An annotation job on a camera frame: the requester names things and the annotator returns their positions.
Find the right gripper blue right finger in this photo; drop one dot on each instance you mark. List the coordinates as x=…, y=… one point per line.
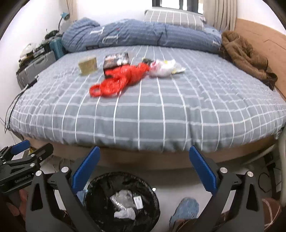
x=206, y=170

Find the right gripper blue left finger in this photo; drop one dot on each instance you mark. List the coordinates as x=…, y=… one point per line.
x=83, y=169

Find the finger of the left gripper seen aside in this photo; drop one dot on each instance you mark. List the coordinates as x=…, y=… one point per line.
x=19, y=147

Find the small white cardboard box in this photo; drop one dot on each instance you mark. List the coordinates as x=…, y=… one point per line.
x=138, y=202

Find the red plastic bag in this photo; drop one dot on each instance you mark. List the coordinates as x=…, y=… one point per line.
x=121, y=77

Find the yellow plastic food cup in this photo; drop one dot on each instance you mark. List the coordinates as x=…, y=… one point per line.
x=88, y=65

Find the clear bag with red print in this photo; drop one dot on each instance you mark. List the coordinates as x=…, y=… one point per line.
x=162, y=68

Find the yellow white snack wrapper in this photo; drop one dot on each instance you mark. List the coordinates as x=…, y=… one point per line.
x=178, y=70

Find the black trash bin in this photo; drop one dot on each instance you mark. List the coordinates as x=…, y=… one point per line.
x=100, y=208

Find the blue slipper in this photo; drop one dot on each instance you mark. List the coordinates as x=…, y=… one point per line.
x=187, y=209

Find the grey checked bed sheet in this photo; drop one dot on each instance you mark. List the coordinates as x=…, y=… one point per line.
x=212, y=105

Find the grey suitcase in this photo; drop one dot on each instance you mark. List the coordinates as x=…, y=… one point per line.
x=27, y=74

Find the dark cookie box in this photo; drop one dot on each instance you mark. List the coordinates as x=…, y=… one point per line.
x=114, y=61

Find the black snack wrapper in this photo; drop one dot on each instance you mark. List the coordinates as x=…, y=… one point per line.
x=147, y=61

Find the brown fleece jacket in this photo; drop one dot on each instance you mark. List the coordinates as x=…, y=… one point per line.
x=240, y=52

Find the blue striped duvet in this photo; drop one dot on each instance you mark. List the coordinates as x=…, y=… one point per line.
x=86, y=34

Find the blue desk lamp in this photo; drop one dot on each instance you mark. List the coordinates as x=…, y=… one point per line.
x=64, y=16

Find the wooden headboard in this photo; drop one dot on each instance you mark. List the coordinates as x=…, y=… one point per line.
x=268, y=42

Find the grey checked pillow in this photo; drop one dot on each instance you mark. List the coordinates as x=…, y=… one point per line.
x=176, y=18

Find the beige curtain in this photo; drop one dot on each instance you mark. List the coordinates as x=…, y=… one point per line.
x=220, y=14

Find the dark framed window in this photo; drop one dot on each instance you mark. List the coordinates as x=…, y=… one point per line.
x=185, y=5

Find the black charger with cable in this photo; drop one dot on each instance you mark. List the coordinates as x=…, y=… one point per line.
x=11, y=107

